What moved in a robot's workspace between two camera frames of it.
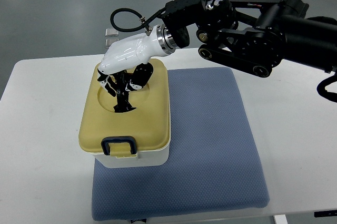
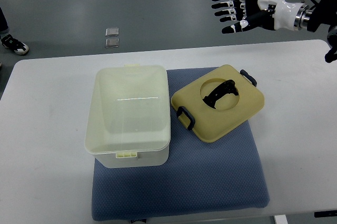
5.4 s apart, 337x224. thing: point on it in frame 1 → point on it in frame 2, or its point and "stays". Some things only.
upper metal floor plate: [111, 32] stays
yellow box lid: [118, 149] → [214, 105]
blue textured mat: [212, 164] stays
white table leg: [280, 219] stays
